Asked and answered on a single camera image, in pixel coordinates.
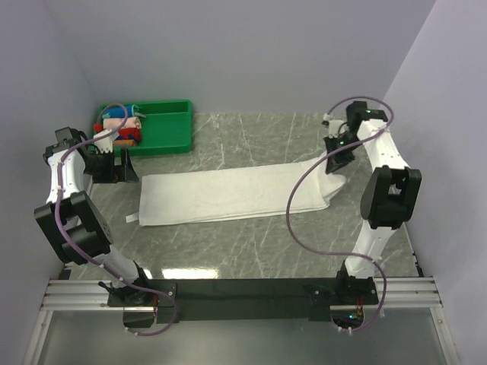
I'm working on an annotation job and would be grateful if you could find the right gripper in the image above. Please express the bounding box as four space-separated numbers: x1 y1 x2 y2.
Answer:
323 132 362 175

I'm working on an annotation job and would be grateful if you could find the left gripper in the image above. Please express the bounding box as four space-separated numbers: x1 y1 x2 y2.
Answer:
84 147 139 183

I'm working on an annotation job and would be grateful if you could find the white towel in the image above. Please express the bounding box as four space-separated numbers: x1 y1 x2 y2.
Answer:
126 159 347 226

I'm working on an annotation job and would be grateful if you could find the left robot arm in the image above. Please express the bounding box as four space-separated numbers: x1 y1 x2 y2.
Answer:
34 127 154 306

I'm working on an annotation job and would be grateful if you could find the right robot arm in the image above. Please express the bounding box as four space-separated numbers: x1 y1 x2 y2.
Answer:
324 98 422 304

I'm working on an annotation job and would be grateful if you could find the orange rolled towel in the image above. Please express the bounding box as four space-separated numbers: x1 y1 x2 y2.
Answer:
113 140 138 148

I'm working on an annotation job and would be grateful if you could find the red blue rolled towel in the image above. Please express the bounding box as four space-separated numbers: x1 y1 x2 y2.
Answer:
116 128 142 143

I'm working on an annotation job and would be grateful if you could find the pink rolled towel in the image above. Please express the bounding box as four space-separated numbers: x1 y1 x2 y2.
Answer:
103 117 142 129

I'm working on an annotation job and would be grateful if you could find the green plastic tray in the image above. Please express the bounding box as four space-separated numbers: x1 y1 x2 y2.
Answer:
93 99 194 157

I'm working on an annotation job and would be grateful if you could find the black base bar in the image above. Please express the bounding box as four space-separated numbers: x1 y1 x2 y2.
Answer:
104 278 379 329

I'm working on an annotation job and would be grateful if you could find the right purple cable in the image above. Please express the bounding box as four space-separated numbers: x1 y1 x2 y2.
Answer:
285 97 395 334

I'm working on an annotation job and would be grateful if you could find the purple cable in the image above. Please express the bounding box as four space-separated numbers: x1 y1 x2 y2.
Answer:
55 103 180 338
285 97 395 334

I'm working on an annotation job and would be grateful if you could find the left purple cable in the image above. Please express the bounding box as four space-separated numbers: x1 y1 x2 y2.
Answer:
55 103 180 338

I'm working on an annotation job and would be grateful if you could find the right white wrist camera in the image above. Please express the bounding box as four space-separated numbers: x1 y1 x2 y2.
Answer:
322 113 345 138

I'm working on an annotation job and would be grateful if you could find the aluminium rail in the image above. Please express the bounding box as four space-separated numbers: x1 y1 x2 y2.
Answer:
41 277 443 312

